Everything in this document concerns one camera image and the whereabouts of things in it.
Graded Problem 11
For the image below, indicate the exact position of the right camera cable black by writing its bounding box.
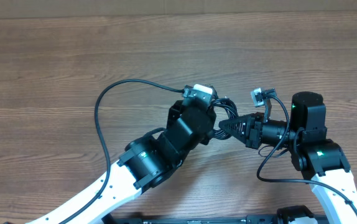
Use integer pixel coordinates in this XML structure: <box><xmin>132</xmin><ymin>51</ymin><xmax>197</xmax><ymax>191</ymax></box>
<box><xmin>256</xmin><ymin>95</ymin><xmax>357</xmax><ymax>218</ymax></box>

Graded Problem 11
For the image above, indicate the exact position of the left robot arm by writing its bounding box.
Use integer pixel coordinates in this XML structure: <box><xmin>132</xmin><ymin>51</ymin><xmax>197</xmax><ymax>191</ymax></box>
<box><xmin>35</xmin><ymin>92</ymin><xmax>216</xmax><ymax>223</ymax></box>

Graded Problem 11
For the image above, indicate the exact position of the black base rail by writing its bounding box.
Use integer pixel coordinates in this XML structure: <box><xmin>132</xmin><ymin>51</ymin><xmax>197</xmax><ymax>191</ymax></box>
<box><xmin>100</xmin><ymin>205</ymin><xmax>329</xmax><ymax>224</ymax></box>

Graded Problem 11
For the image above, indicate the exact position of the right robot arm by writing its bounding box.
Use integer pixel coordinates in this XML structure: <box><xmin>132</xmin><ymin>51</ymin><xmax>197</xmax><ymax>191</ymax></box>
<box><xmin>219</xmin><ymin>88</ymin><xmax>357</xmax><ymax>223</ymax></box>

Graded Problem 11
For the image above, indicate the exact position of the left camera cable black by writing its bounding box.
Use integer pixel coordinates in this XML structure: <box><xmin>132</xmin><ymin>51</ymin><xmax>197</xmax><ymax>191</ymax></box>
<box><xmin>60</xmin><ymin>79</ymin><xmax>185</xmax><ymax>224</ymax></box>

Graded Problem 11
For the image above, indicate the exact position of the camera cable black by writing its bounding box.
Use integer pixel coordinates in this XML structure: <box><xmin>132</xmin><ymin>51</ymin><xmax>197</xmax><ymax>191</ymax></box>
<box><xmin>256</xmin><ymin>95</ymin><xmax>357</xmax><ymax>218</ymax></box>
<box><xmin>60</xmin><ymin>79</ymin><xmax>185</xmax><ymax>224</ymax></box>

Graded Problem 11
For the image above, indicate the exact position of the black multi-head usb cable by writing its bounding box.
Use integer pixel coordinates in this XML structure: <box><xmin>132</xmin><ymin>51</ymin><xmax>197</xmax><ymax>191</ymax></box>
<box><xmin>208</xmin><ymin>96</ymin><xmax>239</xmax><ymax>141</ymax></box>

